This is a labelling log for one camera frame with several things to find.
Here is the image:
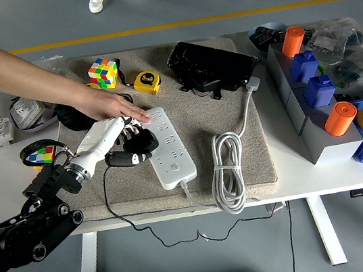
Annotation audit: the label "person's left hand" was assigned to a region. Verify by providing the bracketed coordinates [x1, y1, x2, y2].
[80, 79, 152, 134]

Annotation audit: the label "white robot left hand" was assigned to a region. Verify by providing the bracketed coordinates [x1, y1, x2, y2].
[69, 112, 156, 175]

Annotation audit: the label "black plug adapter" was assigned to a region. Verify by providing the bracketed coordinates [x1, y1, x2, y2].
[121, 127, 162, 158]

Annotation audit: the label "white power strip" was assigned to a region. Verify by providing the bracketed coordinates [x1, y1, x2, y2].
[132, 101, 201, 195]

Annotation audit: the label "black cloth pouch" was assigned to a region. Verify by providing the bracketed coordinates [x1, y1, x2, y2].
[53, 99, 99, 135]

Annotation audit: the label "colourful puzzle cube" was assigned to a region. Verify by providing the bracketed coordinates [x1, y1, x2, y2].
[85, 55, 122, 93]
[25, 145, 59, 172]

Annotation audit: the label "yellow tape measure 5m label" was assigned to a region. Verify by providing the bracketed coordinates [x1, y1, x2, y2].
[131, 67, 165, 98]

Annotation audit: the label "white table leg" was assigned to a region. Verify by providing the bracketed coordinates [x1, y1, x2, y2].
[306, 193, 349, 269]
[69, 230, 103, 272]

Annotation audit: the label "grey-brown mat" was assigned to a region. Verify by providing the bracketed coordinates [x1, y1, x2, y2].
[26, 30, 282, 231]

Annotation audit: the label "glossy black box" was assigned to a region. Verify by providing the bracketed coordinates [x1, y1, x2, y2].
[163, 30, 263, 101]

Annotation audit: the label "grey box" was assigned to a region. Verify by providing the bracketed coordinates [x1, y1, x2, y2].
[295, 101, 363, 167]
[280, 82, 318, 135]
[263, 36, 324, 96]

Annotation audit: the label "orange cylinder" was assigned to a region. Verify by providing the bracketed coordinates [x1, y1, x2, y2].
[320, 99, 362, 139]
[279, 24, 310, 59]

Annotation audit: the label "light blue bowl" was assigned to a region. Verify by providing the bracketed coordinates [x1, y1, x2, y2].
[246, 20, 293, 60]

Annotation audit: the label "black circuit boards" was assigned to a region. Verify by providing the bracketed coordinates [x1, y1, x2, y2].
[250, 24, 288, 47]

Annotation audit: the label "blue block with knob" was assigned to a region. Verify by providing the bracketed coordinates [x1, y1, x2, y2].
[287, 49, 323, 86]
[301, 73, 339, 110]

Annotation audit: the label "clear bags of electronic parts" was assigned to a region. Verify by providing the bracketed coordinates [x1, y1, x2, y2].
[301, 14, 363, 108]

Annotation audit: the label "thin black adapter cord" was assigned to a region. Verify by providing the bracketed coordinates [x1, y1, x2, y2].
[99, 141, 287, 258]

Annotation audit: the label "black bracket with straps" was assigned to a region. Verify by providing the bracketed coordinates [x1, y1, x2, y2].
[177, 68, 224, 106]

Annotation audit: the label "black hanging cable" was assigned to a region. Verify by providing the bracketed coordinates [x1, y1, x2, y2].
[281, 200, 300, 272]

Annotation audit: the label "white coiled power cord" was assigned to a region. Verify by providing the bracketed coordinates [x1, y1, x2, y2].
[165, 74, 281, 224]

